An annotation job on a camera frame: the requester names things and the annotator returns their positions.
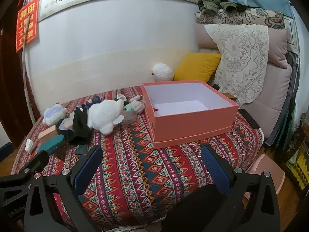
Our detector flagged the small white purple plush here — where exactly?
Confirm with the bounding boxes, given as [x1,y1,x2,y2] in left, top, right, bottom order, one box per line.
[42,104,67,127]

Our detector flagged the large white plush toy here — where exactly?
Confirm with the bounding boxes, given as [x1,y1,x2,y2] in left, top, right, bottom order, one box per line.
[87,99,125,136]

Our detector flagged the grey yarn ball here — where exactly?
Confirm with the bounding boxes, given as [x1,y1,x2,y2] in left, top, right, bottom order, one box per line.
[129,100,144,114]

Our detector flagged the teal hair brush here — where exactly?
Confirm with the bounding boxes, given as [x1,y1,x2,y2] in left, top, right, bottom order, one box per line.
[37,135,65,156]

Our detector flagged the pink stool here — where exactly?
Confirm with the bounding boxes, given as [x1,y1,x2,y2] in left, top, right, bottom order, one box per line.
[246,154,285,195]

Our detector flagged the small wooden box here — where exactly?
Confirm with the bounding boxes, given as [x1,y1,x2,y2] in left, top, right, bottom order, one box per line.
[38,125,58,144]

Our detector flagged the pink sofa backrest cushion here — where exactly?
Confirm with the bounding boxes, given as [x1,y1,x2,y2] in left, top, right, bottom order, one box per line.
[195,23,293,139]

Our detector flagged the patterned red bedspread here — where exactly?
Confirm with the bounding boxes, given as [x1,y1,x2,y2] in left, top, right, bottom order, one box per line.
[10,85,265,231]

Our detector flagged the blue haired doll figure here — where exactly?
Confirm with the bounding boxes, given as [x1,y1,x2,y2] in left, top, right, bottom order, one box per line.
[85,95,101,109]

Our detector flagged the brown wooden block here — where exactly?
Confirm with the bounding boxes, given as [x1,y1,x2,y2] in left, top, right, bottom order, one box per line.
[222,93,237,101]

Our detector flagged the salmon pink storage box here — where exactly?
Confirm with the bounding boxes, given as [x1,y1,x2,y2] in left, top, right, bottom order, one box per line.
[141,81,238,149]

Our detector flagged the white lace cloth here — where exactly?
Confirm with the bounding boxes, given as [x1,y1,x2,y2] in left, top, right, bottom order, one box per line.
[204,24,269,106]

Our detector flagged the yellow cushion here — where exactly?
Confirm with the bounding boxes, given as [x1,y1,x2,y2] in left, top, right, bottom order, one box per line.
[173,52,221,83]

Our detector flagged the round white fluffy plush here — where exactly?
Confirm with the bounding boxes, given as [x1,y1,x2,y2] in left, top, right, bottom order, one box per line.
[152,63,174,82]

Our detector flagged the red paper sign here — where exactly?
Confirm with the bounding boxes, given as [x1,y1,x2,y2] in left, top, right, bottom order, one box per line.
[16,0,40,52]

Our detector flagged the floral quilt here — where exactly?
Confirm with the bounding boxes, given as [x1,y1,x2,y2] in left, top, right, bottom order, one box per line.
[194,7,285,29]

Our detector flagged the green clothes pile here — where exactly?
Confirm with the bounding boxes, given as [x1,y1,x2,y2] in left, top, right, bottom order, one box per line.
[197,0,248,15]

